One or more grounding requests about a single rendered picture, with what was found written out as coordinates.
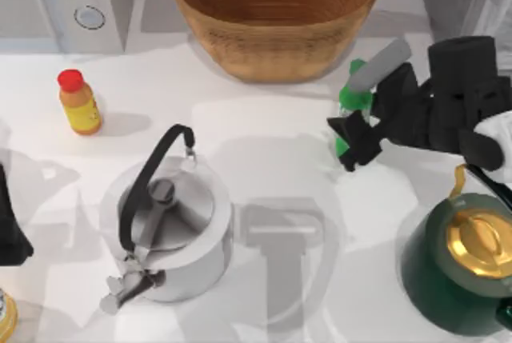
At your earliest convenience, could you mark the green kettle with gold lid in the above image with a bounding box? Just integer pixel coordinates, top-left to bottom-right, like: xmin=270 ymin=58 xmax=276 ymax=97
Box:
xmin=398 ymin=162 xmax=512 ymax=338

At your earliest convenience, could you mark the yellow bottle with red cap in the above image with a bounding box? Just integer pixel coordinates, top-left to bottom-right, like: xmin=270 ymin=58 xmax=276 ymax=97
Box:
xmin=56 ymin=69 xmax=103 ymax=137

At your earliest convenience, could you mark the pale microwave oven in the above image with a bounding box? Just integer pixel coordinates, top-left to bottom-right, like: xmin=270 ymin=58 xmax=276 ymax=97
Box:
xmin=0 ymin=0 xmax=140 ymax=55

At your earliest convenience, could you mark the brown woven basket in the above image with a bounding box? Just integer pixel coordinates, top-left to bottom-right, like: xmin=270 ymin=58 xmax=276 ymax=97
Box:
xmin=172 ymin=0 xmax=379 ymax=85

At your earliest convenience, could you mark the yellow and white container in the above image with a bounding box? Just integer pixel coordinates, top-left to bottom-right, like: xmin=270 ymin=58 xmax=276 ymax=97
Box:
xmin=0 ymin=286 xmax=20 ymax=333

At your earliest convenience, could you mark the small round microwave knob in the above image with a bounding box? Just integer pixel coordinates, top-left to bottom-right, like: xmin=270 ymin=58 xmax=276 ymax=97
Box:
xmin=73 ymin=4 xmax=107 ymax=32

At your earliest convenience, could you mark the green bottle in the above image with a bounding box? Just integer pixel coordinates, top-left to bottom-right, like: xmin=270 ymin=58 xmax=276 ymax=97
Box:
xmin=334 ymin=58 xmax=379 ymax=161

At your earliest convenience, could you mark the silver kettle with black handle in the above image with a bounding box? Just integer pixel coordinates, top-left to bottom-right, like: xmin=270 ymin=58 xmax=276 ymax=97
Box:
xmin=98 ymin=123 xmax=235 ymax=315

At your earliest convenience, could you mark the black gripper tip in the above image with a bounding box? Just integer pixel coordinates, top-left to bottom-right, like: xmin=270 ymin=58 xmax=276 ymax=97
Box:
xmin=0 ymin=162 xmax=35 ymax=269

